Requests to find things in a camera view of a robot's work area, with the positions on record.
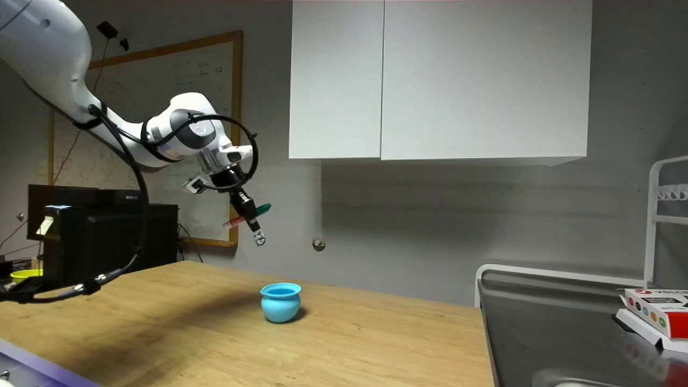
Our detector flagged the small blue pot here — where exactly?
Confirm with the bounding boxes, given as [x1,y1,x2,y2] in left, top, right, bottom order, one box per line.
[260,282,300,323]

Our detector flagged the red white box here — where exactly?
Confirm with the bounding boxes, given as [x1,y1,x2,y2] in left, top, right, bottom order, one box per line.
[615,287,688,355]

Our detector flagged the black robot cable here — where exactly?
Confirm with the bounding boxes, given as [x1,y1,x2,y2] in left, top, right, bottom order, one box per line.
[0,106,260,304]

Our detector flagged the round wall outlet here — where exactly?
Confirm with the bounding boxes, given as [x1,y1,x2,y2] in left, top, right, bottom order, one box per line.
[253,235,266,247]
[312,236,327,252]

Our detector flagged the round wall outlet left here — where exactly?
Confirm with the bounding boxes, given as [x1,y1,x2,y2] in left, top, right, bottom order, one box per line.
[253,235,266,247]

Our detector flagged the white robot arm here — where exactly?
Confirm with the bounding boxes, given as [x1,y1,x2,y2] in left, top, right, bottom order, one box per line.
[0,0,265,244]

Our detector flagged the red green marker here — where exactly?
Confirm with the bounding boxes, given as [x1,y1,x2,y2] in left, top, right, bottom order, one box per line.
[223,204,271,225]

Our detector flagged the yellow object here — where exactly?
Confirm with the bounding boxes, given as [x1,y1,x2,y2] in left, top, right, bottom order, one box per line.
[10,269,42,282]

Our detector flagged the black equipment box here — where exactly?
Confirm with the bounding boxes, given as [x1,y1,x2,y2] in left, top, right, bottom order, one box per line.
[25,185,179,282]

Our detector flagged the wood framed whiteboard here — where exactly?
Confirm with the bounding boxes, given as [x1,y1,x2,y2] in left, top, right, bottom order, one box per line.
[46,31,242,247]

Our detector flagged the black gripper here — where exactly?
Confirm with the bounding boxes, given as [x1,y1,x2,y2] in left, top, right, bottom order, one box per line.
[186,165,265,236]

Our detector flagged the black ceiling camera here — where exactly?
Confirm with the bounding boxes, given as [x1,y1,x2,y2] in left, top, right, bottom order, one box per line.
[96,22,130,51]

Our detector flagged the white wall cabinet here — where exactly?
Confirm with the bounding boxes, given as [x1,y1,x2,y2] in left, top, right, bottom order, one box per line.
[288,0,592,161]

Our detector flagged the round wall outlet right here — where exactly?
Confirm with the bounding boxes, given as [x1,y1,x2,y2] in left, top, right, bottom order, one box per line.
[312,236,327,252]

